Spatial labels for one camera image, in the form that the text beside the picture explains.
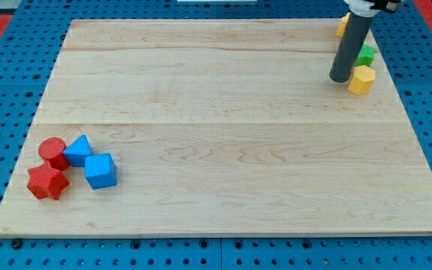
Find yellow hexagon block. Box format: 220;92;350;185
347;65;377;95

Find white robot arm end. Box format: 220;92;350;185
343;0;406;18

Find wooden board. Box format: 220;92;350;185
0;19;432;239

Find blue cube block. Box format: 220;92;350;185
84;153;117;190

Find blue triangle block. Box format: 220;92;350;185
63;134;93;167

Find yellow block at top edge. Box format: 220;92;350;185
336;12;350;38

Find red cylinder block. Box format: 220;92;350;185
38;137;70;171

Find green star block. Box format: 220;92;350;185
354;43;377;67

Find red star block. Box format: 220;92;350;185
26;161;70;200

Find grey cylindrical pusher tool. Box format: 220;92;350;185
329;12;373;83

